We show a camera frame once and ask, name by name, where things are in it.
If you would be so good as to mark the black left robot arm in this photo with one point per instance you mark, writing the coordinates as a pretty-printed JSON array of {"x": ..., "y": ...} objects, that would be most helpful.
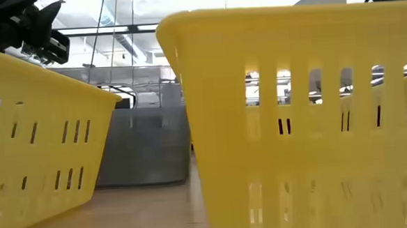
[{"x": 2, "y": 4}]

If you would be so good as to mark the grey translucent plastic bin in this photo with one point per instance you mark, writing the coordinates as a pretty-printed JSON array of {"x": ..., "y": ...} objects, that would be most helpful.
[{"x": 146, "y": 148}]

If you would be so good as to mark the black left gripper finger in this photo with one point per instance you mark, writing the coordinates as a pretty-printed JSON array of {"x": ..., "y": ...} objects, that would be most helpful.
[{"x": 55, "y": 46}]

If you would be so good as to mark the yellow plastic slotted basket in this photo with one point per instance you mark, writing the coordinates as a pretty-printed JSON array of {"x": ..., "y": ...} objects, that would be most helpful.
[
  {"x": 35, "y": 171},
  {"x": 225, "y": 127}
]

